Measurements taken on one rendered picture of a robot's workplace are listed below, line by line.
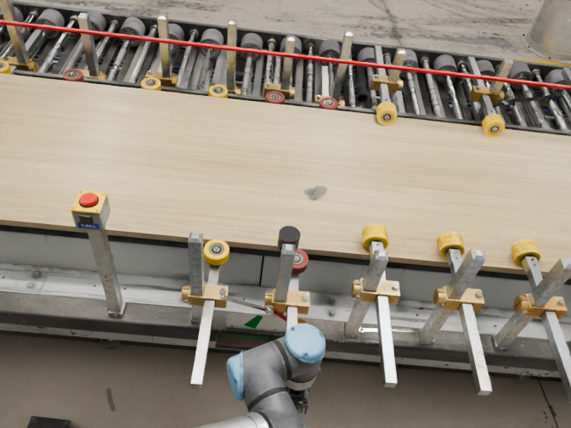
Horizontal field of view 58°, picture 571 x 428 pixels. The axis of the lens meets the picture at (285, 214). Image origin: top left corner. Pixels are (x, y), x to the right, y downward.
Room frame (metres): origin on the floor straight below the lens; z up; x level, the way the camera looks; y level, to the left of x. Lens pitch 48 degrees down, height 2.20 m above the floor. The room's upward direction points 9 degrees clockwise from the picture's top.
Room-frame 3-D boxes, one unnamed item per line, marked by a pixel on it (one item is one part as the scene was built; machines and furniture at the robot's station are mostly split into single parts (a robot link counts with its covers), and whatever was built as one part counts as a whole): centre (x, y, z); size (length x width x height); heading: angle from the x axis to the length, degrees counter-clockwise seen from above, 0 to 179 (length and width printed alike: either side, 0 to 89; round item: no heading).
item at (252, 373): (0.48, 0.00, 1.14); 0.12 x 0.12 x 0.09; 33
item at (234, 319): (0.84, 0.00, 0.75); 0.26 x 0.01 x 0.10; 94
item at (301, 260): (0.99, -0.05, 0.85); 0.08 x 0.08 x 0.11
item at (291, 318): (0.79, -0.07, 0.84); 0.43 x 0.03 x 0.04; 4
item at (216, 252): (0.98, 0.20, 0.85); 0.08 x 0.08 x 0.11
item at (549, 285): (0.92, -0.77, 0.93); 0.04 x 0.04 x 0.48; 4
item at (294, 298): (0.87, -0.05, 0.85); 0.14 x 0.06 x 0.05; 94
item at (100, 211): (0.82, 0.48, 1.18); 0.07 x 0.07 x 0.08; 4
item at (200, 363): (0.78, 0.18, 0.84); 0.44 x 0.03 x 0.04; 4
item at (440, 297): (0.90, -0.54, 0.95); 0.14 x 0.06 x 0.05; 94
